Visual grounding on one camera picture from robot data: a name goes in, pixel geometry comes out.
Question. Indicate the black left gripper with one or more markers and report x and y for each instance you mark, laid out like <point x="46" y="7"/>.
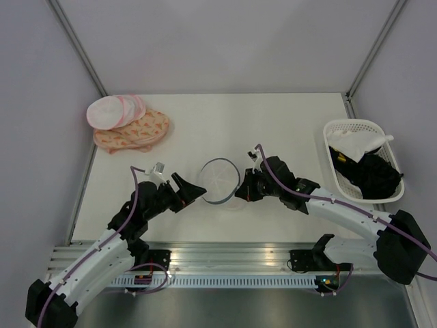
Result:
<point x="188" y="193"/>

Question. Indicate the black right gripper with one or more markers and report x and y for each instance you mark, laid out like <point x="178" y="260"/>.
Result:
<point x="246" y="190"/>

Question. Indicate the white mesh laundry bag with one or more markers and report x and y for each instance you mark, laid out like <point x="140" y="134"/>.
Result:
<point x="221" y="179"/>

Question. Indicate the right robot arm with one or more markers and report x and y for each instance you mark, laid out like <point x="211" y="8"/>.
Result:
<point x="391" y="243"/>

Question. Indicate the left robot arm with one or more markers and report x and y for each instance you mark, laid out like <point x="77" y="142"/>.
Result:
<point x="60" y="301"/>

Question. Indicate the orange floral laundry bag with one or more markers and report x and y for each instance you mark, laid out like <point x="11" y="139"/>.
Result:
<point x="140" y="135"/>

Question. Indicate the pink-rimmed white mesh bag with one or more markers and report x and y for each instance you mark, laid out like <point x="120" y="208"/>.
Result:
<point x="115" y="111"/>

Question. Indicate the white plastic basket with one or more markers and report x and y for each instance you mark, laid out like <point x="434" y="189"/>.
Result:
<point x="341" y="128"/>

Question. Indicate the white cloth in basket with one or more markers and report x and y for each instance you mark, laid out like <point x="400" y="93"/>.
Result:
<point x="355" y="145"/>

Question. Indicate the black garment in basket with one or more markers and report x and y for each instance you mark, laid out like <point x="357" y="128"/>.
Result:
<point x="375" y="177"/>

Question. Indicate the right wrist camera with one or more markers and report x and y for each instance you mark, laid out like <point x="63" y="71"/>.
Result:
<point x="256" y="157"/>

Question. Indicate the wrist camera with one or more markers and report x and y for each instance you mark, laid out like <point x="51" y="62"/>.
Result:
<point x="157" y="170"/>
<point x="256" y="157"/>

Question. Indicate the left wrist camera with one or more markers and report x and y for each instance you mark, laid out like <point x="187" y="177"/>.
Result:
<point x="157" y="170"/>

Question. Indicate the aluminium rail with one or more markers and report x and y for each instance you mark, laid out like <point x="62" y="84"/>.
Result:
<point x="213" y="258"/>

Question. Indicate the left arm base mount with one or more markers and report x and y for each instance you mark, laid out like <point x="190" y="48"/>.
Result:
<point x="156" y="260"/>

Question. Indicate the white slotted cable duct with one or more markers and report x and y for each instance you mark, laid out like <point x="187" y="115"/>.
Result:
<point x="220" y="281"/>

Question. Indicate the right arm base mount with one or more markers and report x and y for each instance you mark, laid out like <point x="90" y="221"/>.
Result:
<point x="304" y="261"/>

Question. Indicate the left aluminium frame post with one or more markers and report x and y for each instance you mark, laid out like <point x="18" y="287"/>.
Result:
<point x="62" y="18"/>

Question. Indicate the aluminium frame post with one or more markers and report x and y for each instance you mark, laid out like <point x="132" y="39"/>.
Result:
<point x="383" y="34"/>
<point x="62" y="18"/>

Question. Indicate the right aluminium frame post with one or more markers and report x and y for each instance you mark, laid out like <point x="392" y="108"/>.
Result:
<point x="383" y="34"/>

